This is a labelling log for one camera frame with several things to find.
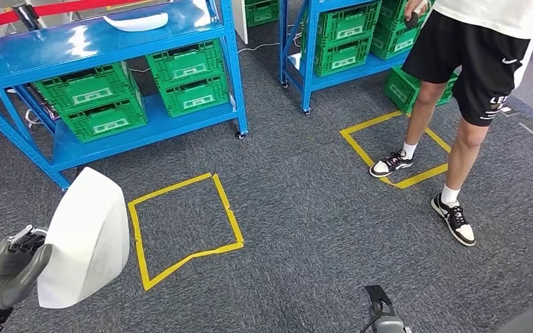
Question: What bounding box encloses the large white plastic part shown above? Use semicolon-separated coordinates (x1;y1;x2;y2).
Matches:
36;166;131;310

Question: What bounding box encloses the yellow floor tape square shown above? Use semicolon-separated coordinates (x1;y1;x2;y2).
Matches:
339;110;452;190
127;172;245;292

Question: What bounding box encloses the blue metal shelf rack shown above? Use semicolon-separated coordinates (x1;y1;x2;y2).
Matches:
278;0;437;116
0;0;251;193

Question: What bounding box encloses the narrow white plastic part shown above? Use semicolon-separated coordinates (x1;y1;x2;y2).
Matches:
103;12;170;33

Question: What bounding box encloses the white cabinet panel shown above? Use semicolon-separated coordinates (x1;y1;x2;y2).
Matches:
230;0;249;45

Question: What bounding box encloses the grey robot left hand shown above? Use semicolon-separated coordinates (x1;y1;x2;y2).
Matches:
0;225;54;311

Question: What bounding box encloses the white power cable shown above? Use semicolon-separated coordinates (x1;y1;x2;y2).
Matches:
237;41;282;55

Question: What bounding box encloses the chrome stool base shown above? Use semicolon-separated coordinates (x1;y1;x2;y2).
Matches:
24;108;44;135

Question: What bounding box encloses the person's right hand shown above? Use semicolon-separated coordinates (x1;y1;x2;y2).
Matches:
403;0;434;28

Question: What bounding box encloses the person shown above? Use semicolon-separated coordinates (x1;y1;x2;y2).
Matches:
369;0;533;248

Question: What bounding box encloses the chrome stanchion post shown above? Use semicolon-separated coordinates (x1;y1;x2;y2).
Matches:
10;1;43;32

